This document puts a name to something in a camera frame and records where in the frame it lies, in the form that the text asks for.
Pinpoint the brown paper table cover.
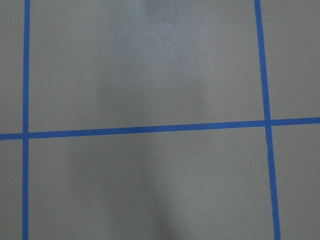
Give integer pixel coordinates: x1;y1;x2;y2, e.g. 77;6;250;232
0;0;320;240

